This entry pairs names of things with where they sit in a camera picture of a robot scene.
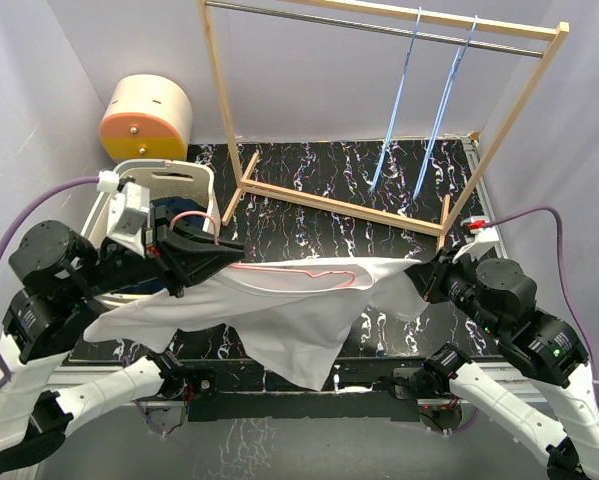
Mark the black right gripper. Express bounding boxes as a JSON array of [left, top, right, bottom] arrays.
[[404, 243, 502, 336]]

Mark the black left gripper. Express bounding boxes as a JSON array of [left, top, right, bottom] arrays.
[[69, 201, 247, 298]]

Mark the navy blue t shirt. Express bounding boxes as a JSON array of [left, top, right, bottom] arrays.
[[138, 196, 212, 294]]

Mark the pink wire hanger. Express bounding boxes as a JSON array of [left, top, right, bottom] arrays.
[[168, 210, 357, 289]]

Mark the white t shirt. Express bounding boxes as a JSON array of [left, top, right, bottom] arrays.
[[84, 257, 427, 391]]

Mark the light blue wire hanger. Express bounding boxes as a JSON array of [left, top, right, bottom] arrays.
[[412, 13, 480, 199]]

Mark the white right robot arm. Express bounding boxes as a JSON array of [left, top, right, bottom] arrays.
[[405, 251, 599, 479]]

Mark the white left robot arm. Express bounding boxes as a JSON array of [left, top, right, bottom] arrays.
[[0, 206, 245, 474]]

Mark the cream laundry basket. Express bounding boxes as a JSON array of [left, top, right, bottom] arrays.
[[81, 160, 219, 301]]

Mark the cream orange drawer cabinet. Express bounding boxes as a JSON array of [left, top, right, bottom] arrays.
[[99, 74, 193, 162]]

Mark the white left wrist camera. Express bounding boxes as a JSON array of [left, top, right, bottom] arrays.
[[97, 170, 150, 258]]

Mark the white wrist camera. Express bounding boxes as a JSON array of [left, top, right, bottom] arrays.
[[452, 216, 500, 264], [97, 170, 150, 258]]

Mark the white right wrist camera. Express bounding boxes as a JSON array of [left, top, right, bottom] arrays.
[[452, 216, 500, 264]]

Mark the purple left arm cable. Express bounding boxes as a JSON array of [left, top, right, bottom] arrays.
[[0, 172, 130, 416]]

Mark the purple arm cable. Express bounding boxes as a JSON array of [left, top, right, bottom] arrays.
[[0, 172, 130, 416], [448, 205, 599, 434]]

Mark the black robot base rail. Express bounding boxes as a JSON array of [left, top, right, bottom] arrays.
[[128, 357, 480, 424]]

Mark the aluminium frame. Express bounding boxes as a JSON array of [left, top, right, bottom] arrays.
[[48, 137, 547, 436]]

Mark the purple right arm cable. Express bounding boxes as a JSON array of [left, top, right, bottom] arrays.
[[448, 205, 599, 434]]

